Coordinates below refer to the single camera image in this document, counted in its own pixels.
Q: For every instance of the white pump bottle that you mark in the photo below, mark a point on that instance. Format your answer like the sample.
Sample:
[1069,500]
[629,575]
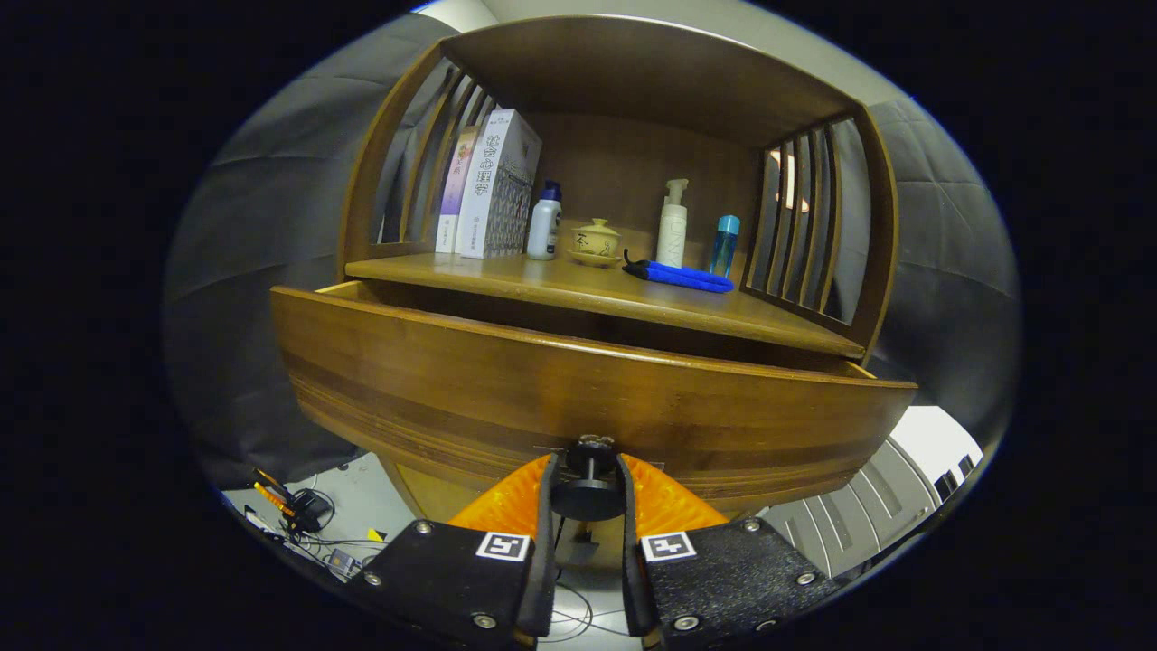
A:
[672,235]

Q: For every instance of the wooden countertop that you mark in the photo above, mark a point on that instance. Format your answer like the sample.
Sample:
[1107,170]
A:
[587,289]

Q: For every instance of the white patterned book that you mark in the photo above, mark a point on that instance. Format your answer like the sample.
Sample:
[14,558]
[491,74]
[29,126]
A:
[497,190]

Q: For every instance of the wooden cabinet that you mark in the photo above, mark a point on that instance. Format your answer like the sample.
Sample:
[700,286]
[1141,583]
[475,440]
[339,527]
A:
[633,81]

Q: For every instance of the grey ridged panel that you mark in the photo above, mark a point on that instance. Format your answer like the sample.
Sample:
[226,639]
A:
[850,520]

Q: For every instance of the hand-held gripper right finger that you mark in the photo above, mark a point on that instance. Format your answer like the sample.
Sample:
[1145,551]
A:
[628,579]

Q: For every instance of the teal blue bottle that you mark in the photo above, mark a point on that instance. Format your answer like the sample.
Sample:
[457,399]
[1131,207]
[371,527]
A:
[724,249]

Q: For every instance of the orange and black tool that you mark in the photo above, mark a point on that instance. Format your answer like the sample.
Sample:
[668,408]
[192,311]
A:
[280,497]

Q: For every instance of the yellow lidded tea cup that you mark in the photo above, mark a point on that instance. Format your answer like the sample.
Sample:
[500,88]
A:
[597,242]

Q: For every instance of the purple book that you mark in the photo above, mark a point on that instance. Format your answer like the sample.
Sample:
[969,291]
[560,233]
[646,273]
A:
[452,199]

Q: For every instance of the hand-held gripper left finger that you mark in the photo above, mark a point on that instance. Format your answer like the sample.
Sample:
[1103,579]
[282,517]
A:
[546,561]

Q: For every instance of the folded blue cloth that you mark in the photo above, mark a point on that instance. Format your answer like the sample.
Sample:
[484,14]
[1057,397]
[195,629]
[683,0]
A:
[682,276]

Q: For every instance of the small white bottle blue cap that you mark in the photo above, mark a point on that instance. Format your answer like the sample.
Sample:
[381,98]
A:
[542,231]

